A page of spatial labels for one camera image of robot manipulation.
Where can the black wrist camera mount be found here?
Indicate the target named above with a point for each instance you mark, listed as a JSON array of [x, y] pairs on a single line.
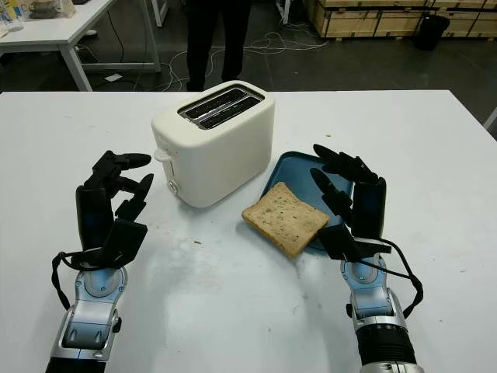
[[124, 241], [338, 242]]

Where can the black waste bin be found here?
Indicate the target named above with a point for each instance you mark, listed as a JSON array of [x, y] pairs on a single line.
[[431, 33]]

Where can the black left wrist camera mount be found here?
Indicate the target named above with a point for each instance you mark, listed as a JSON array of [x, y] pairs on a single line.
[[124, 241]]

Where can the small white floor sheet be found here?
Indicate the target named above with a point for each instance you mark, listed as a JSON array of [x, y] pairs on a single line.
[[112, 77]]

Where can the white office table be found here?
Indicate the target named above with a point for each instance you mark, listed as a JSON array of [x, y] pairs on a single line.
[[46, 35]]

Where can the white two-slot toaster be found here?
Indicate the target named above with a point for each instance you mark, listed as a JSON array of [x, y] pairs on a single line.
[[217, 163]]

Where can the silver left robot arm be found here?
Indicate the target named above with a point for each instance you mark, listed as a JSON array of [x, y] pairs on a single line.
[[93, 311]]

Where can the clear plastic bag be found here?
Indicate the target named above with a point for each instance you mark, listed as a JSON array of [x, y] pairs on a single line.
[[50, 9]]

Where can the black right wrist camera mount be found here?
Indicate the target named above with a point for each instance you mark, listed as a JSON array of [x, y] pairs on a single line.
[[338, 242]]

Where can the dark blue plastic tray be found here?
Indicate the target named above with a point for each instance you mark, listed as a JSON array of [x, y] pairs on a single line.
[[295, 171]]

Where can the person in dark clothes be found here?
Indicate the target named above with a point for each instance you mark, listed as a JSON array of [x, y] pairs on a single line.
[[202, 39]]

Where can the brown bread slice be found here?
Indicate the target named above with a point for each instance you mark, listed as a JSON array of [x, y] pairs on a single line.
[[283, 217]]

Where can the white metal frame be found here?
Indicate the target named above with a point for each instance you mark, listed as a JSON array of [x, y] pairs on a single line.
[[491, 122]]

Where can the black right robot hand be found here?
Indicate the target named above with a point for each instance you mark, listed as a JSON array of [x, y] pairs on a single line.
[[370, 210]]

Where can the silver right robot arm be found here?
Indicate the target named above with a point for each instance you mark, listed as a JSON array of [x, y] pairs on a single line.
[[372, 311]]

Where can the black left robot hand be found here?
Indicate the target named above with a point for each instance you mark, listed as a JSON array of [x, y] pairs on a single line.
[[93, 213]]

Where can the clear bottle yellow label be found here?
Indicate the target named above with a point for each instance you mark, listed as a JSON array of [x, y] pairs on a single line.
[[13, 15]]

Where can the wooden shipping crate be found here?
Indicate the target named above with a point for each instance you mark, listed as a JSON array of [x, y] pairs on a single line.
[[470, 19], [369, 19]]

